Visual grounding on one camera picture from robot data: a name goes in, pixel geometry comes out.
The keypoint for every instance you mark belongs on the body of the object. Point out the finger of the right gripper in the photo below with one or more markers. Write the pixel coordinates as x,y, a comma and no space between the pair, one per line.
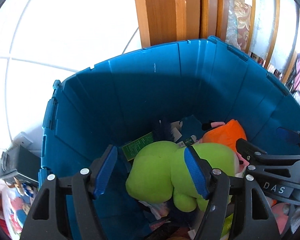
253,154
291,137

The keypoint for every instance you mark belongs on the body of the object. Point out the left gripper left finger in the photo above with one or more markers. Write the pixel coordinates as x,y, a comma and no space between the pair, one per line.
48,217

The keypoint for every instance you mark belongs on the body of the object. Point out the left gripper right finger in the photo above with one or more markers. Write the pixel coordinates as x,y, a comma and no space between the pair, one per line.
252,218

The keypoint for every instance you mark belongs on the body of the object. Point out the green white carton box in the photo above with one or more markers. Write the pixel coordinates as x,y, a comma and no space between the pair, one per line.
131,149

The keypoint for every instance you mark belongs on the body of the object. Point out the orange plush toy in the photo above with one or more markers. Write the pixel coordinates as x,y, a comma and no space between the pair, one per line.
223,133

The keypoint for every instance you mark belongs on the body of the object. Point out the green plush toy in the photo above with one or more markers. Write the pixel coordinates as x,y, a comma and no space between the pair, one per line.
159,173

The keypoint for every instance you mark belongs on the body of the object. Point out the dark gift box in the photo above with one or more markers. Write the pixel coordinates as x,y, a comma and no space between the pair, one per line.
19,163

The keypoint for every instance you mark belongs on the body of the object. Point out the blue plastic storage crate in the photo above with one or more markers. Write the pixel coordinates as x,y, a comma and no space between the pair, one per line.
119,100

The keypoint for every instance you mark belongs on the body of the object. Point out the rolled patterned carpet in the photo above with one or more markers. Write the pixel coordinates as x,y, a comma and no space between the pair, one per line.
238,26

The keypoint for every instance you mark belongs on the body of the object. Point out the glass partition wooden frame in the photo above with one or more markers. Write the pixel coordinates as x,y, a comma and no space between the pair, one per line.
274,33

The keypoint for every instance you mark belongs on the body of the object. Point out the wooden door frame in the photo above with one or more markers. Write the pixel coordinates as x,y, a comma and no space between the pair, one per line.
162,21

